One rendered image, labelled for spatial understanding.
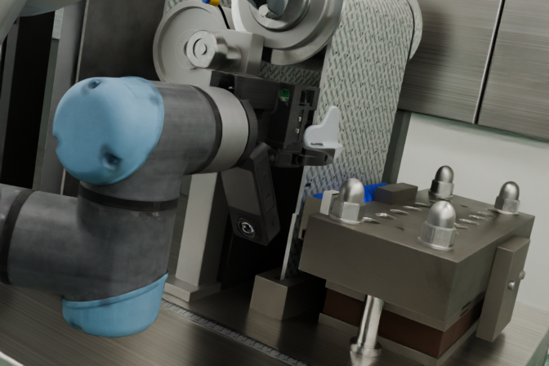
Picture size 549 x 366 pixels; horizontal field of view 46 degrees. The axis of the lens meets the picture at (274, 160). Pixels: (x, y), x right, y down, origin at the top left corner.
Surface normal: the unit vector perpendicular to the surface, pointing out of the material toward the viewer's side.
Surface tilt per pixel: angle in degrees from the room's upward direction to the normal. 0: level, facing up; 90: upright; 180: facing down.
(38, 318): 0
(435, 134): 90
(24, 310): 0
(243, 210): 121
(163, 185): 90
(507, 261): 90
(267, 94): 90
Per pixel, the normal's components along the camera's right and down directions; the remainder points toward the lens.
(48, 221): 0.11, -0.56
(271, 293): -0.52, 0.04
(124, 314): 0.41, 0.26
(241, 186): -0.56, 0.53
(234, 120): 0.82, -0.26
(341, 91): 0.84, 0.23
